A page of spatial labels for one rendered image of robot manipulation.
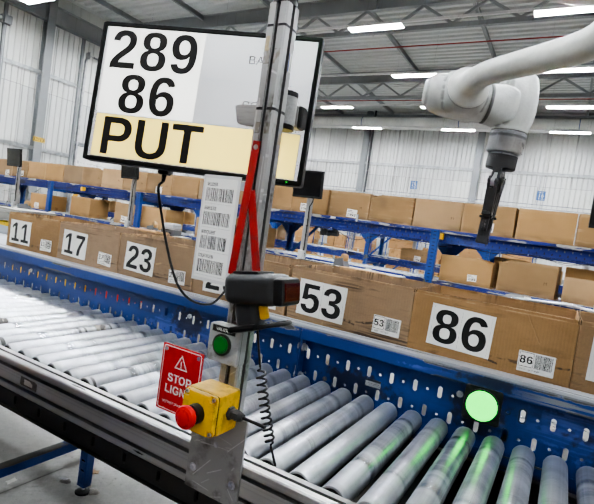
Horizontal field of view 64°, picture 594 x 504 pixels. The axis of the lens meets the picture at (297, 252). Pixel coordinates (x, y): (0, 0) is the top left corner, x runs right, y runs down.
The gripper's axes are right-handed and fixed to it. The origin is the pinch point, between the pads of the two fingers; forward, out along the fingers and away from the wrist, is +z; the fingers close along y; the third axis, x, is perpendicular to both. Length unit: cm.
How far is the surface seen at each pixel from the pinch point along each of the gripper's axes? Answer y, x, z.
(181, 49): -62, 56, -24
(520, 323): -6.6, -14.4, 20.5
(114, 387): -62, 60, 52
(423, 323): -7.0, 8.3, 27.5
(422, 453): -36, -5, 48
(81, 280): -13, 145, 51
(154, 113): -65, 58, -10
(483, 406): -14.8, -11.8, 40.8
